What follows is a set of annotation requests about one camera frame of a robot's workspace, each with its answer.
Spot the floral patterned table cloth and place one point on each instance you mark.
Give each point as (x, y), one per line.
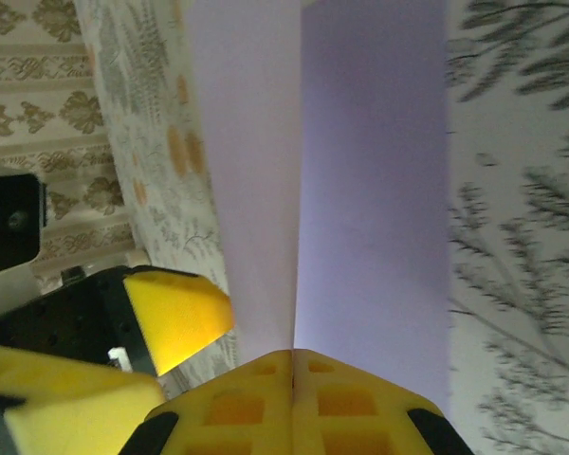
(517, 237)

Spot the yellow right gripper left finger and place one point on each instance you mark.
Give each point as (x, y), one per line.
(227, 417)

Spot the lilac paper sheet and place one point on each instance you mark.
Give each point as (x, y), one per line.
(360, 189)

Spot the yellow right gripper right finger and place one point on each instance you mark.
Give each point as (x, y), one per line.
(360, 417)

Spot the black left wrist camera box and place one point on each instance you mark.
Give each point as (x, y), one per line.
(9, 223)

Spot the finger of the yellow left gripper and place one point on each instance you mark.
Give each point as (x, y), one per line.
(76, 407)
(185, 317)

